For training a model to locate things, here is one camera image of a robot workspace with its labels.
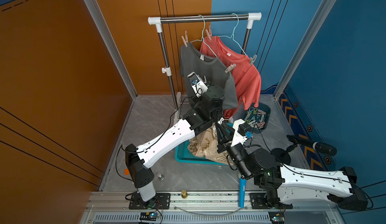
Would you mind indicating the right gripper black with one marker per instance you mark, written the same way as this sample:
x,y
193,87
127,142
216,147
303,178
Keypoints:
x,y
223,142

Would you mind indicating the cream white clothespin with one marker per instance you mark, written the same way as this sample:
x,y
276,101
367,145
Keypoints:
x,y
220,121

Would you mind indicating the beige patterned cloth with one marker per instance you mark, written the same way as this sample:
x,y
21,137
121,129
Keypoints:
x,y
205,145

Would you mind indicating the red t-shirt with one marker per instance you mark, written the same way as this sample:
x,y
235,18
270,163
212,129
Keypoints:
x,y
247,78

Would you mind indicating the grey clothespin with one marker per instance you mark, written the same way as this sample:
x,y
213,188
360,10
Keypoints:
x,y
252,60

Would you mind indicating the grey garment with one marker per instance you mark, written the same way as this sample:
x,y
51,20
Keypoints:
x,y
210,69

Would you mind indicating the white wire hanger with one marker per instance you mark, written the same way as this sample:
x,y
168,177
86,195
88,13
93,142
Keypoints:
x,y
202,38

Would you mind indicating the light green wire hanger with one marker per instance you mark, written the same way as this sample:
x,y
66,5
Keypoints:
x,y
232,36

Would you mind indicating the beige clothespin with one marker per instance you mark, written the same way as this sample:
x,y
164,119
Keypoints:
x,y
185,39

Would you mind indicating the pink clothespin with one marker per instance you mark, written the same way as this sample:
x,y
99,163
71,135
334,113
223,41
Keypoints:
x,y
208,32

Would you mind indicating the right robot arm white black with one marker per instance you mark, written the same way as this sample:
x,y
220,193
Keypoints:
x,y
285,184

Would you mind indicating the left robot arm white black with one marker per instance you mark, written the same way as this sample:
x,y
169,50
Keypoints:
x,y
139,160

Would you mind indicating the dark teal clothespin bin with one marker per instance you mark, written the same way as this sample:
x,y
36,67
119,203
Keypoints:
x,y
258,117

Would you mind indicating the teal plastic laundry basket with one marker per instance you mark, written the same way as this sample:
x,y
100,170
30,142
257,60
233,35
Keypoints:
x,y
183,155

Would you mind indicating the blue toy microphone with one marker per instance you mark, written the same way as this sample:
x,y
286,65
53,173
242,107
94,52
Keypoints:
x,y
242,186

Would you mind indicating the small brass weight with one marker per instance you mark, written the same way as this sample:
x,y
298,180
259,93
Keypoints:
x,y
184,194

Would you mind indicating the right green circuit board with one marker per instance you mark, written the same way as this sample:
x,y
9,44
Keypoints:
x,y
276,218

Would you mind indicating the green circuit board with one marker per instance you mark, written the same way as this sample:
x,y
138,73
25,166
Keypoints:
x,y
276,218
150,217

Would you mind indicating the left green circuit board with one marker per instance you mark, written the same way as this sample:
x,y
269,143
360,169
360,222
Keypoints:
x,y
150,217

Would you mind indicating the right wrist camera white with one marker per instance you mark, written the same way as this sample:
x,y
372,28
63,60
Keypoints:
x,y
242,132

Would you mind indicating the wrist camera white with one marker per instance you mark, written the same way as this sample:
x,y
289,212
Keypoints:
x,y
198,85
242,132

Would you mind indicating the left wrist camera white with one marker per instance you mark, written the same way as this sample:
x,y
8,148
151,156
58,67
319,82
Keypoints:
x,y
198,85

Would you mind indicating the aluminium front rail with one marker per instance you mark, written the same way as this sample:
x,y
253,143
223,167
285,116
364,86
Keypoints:
x,y
196,201

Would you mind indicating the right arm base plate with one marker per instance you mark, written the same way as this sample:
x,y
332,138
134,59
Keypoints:
x,y
259,200

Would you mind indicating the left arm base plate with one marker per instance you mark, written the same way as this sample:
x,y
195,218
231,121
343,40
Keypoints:
x,y
160,202

